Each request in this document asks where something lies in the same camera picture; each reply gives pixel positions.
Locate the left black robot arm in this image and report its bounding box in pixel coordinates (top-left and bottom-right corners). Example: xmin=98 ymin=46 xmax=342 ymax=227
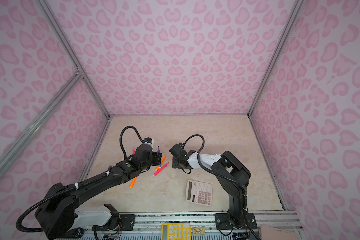
xmin=16 ymin=144 xmax=162 ymax=240

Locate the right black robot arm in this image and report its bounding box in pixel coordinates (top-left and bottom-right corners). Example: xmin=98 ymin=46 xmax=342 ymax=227
xmin=169 ymin=144 xmax=251 ymax=229

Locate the orange highlighter pen upper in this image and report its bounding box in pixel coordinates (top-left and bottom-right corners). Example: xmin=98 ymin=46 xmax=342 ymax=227
xmin=156 ymin=155 xmax=167 ymax=170

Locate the orange highlighter pen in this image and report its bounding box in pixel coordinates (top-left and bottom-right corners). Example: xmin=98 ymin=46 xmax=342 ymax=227
xmin=156 ymin=155 xmax=167 ymax=170
xmin=130 ymin=178 xmax=137 ymax=189

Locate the orange highlighter pen lower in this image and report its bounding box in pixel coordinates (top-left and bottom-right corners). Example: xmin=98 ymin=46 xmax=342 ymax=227
xmin=130 ymin=178 xmax=137 ymax=189

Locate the pink desk calculator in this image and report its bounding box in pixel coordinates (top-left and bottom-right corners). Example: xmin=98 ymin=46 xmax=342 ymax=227
xmin=185 ymin=180 xmax=213 ymax=207

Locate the yellow calculator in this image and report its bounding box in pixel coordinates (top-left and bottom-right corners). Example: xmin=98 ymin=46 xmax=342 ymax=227
xmin=161 ymin=223 xmax=192 ymax=240

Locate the small brown circuit board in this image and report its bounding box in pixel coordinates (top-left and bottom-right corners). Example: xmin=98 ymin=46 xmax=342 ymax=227
xmin=192 ymin=227 xmax=206 ymax=236

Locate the left black corrugated cable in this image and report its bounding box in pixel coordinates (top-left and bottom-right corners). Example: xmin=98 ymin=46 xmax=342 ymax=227
xmin=119 ymin=125 xmax=145 ymax=160

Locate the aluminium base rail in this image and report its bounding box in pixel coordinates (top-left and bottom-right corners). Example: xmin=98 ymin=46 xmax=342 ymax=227
xmin=44 ymin=209 xmax=307 ymax=240

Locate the aluminium frame strut left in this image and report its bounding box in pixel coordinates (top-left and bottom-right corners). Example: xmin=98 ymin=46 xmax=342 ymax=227
xmin=0 ymin=71 xmax=83 ymax=181

